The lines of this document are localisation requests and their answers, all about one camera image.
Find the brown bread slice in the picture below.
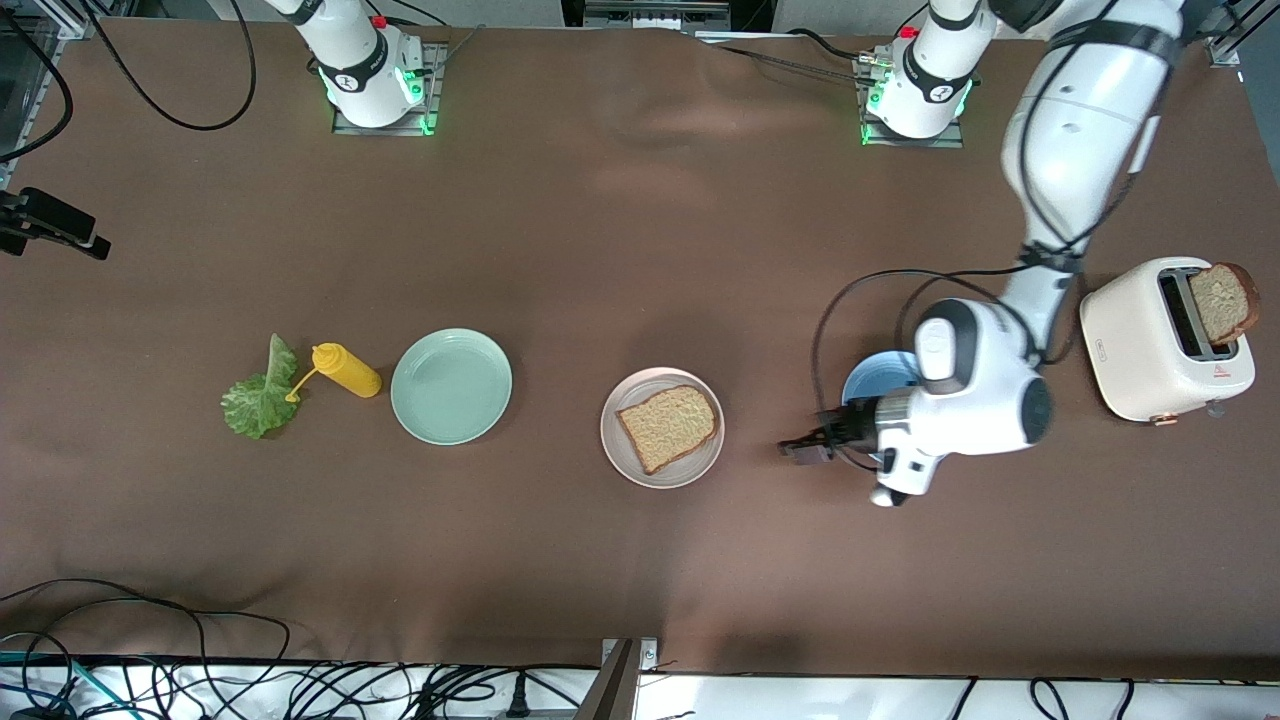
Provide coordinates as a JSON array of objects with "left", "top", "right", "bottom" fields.
[
  {"left": 1188, "top": 262, "right": 1261, "bottom": 347},
  {"left": 614, "top": 384, "right": 722, "bottom": 476}
]

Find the green lettuce leaf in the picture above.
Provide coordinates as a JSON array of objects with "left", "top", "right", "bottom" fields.
[{"left": 220, "top": 333, "right": 301, "bottom": 441}]

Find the yellow mustard squeeze bottle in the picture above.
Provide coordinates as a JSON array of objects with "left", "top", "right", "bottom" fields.
[{"left": 285, "top": 342, "right": 383, "bottom": 404}]

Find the blue plate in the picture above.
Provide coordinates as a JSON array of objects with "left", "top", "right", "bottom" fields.
[{"left": 841, "top": 350, "right": 923, "bottom": 467}]

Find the beige plate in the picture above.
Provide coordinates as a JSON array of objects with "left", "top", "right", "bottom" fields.
[{"left": 600, "top": 366, "right": 726, "bottom": 490}]

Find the pale green plate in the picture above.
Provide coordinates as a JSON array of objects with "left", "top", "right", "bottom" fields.
[{"left": 390, "top": 328, "right": 514, "bottom": 447}]

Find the brown table cloth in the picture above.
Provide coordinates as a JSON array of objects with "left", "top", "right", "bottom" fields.
[{"left": 0, "top": 15, "right": 1280, "bottom": 683}]

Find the white toaster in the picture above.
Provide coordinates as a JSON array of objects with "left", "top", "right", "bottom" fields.
[{"left": 1078, "top": 256, "right": 1257, "bottom": 429}]

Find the grey power strip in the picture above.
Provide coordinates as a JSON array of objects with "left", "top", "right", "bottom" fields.
[{"left": 583, "top": 0, "right": 733, "bottom": 31}]

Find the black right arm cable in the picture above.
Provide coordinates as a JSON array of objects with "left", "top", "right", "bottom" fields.
[{"left": 0, "top": 0, "right": 259, "bottom": 166}]

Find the aluminium frame with clear panel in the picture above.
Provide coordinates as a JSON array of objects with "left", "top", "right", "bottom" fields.
[{"left": 0, "top": 0, "right": 101, "bottom": 126}]

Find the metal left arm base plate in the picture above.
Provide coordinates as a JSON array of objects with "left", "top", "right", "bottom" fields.
[{"left": 860, "top": 52, "right": 967, "bottom": 149}]

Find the aluminium profile post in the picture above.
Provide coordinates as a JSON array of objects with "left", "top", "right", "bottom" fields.
[{"left": 594, "top": 636, "right": 661, "bottom": 720}]

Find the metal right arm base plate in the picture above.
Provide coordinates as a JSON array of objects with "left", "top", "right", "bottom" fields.
[{"left": 332, "top": 42, "right": 443, "bottom": 137}]

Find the black base supply cable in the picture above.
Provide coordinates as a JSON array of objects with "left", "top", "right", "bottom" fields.
[{"left": 695, "top": 28, "right": 906, "bottom": 86}]

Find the teal cable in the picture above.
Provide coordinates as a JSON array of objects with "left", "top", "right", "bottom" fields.
[{"left": 0, "top": 650, "right": 106, "bottom": 720}]

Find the thin grey cable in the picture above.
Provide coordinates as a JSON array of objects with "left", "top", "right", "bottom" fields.
[{"left": 425, "top": 25, "right": 488, "bottom": 76}]

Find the bare aluminium frame rail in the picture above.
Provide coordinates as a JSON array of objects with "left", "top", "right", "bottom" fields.
[{"left": 1205, "top": 0, "right": 1280, "bottom": 69}]

